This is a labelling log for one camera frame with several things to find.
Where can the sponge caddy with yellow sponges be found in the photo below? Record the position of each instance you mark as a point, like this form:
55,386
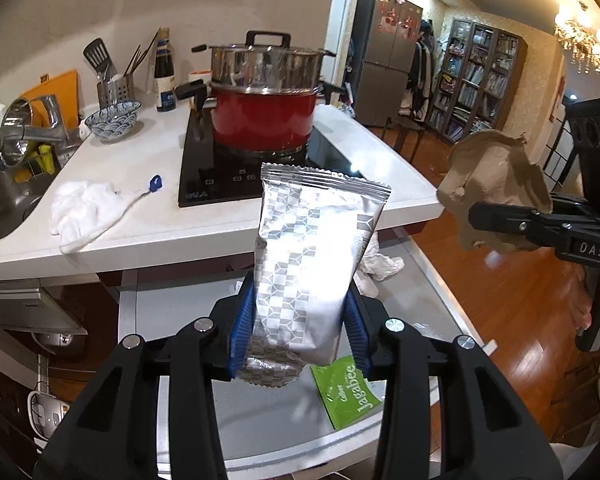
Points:
42,157

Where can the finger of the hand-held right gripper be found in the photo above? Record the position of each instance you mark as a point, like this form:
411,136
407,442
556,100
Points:
505,220

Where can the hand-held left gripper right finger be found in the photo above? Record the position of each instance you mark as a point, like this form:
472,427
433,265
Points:
360,345

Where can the dark wooden stool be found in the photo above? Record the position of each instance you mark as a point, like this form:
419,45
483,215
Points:
405,127

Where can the silver foil packet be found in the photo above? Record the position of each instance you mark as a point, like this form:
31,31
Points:
305,260

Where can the chrome kitchen faucet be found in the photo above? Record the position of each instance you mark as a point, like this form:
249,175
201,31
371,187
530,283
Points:
55,115

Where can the orange cutting board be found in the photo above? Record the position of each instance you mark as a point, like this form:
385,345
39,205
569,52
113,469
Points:
55,85

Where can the blue patterned bowl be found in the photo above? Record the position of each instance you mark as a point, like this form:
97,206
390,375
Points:
112,122

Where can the brown pulp cup carrier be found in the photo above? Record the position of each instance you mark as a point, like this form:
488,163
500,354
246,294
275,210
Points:
495,175

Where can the person's right hand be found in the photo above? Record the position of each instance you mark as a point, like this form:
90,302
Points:
579,305

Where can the dark sauce bottle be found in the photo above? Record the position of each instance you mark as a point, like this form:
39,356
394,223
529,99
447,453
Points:
165,85

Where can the crystal chandelier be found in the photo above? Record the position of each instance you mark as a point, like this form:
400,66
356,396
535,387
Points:
582,35

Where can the small blue clip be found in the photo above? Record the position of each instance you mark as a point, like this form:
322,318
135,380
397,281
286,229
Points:
154,183

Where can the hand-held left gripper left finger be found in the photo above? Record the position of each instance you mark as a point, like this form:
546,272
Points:
240,340

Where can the steel utensil holder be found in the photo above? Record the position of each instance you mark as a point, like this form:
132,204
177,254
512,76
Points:
115,91

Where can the red cooking pot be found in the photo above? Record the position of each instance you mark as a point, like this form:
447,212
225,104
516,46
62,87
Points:
260,120

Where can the white door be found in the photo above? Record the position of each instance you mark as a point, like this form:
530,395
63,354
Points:
342,20

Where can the black induction cooktop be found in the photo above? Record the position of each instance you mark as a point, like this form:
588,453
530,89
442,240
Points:
210,180

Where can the dark wooden chopsticks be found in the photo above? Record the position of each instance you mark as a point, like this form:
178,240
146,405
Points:
136,60

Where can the dark wooden bookcase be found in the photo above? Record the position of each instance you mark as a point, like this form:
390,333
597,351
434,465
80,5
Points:
480,75

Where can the stainless steel steamer pot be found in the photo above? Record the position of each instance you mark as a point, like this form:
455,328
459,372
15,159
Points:
265,67

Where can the stainless steel sink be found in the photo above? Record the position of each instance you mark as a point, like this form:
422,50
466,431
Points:
5,210

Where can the tilted steel bowl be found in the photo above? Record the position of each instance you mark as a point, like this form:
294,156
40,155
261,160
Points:
15,115

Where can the white mug with orange inside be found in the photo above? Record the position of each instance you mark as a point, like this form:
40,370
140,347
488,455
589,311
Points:
200,79

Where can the hanging coats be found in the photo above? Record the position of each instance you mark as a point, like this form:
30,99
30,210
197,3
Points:
422,75

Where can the green snack bag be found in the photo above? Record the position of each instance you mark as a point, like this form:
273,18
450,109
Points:
347,395

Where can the white tissue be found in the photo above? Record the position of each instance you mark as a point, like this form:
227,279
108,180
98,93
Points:
380,267

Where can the black slotted spatula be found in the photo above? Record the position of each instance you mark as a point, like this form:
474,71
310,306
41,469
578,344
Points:
96,52

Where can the steel under-counter drawer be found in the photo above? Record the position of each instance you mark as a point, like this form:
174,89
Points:
20,305

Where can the white dish cloth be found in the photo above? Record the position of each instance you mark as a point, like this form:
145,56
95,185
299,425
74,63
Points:
85,210

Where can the steel refrigerator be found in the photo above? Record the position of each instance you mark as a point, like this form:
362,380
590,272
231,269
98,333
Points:
385,85

